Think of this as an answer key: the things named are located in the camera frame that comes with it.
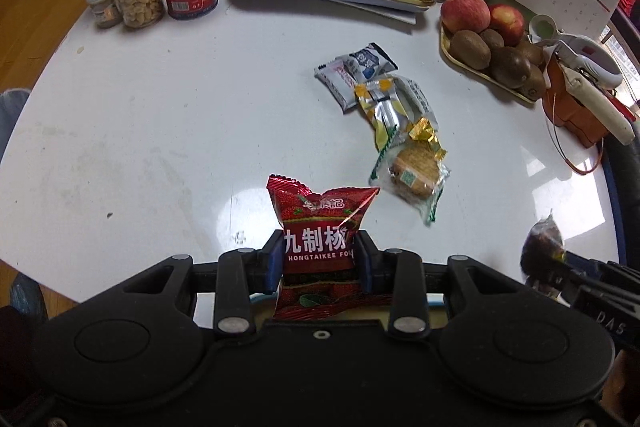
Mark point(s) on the gold foil candy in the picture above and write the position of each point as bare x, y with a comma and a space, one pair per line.
425, 133

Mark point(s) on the red hawthorn snack packet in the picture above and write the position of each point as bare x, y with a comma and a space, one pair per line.
319, 270

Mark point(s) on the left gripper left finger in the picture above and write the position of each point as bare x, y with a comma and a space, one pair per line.
271, 259

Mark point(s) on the white sesame crisp packet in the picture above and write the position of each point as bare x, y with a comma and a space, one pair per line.
414, 101

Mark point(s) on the back right kiwi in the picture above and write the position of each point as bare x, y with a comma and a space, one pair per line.
532, 52

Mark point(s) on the blue white snack packet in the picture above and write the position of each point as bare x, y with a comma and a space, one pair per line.
368, 63

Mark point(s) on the back middle kiwi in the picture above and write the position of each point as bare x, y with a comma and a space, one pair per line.
493, 39

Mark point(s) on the cookie in clear wrapper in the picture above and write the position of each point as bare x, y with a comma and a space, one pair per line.
410, 170

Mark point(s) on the white handheld device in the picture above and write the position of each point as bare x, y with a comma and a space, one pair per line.
578, 52

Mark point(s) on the large front kiwi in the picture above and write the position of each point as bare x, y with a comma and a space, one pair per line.
509, 67

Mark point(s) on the brown dried fruit packet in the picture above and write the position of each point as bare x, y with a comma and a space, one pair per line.
542, 252

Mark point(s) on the white hawthorn bar packet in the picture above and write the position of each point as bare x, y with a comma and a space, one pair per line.
341, 76

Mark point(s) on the yellow fruit tray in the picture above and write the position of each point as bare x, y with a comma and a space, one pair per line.
444, 41

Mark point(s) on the front left kiwi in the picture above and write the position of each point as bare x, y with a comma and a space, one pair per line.
467, 47

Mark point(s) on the large red apple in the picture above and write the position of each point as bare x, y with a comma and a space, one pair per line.
465, 15

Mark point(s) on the small metal lid jar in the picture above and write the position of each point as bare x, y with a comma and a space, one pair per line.
105, 12

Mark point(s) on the small red apple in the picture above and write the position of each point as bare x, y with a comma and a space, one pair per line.
508, 22

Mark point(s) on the right end kiwi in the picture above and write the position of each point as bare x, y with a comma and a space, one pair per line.
535, 85

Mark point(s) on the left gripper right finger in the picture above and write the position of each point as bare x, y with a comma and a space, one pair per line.
365, 253

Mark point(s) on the silver yellow snack packet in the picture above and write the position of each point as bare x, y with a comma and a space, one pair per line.
381, 104

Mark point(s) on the empty gold tray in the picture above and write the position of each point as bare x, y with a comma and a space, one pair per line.
263, 307

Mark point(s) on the orange pouch with cord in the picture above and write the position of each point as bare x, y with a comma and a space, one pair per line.
575, 103

